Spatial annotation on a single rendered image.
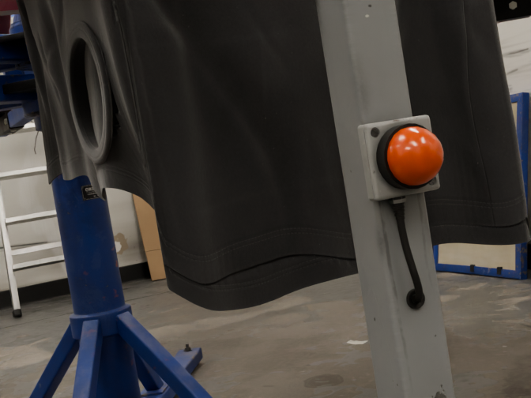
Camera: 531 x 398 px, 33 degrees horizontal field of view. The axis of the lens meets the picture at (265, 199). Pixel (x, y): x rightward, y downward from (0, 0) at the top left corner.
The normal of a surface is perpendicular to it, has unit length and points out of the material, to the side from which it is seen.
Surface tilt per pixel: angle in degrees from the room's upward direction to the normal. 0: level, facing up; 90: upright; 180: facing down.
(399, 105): 90
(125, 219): 90
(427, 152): 80
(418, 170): 118
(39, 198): 90
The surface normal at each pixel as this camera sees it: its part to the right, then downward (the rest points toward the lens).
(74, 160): -0.80, 0.16
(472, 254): -0.92, -0.05
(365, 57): 0.39, -0.01
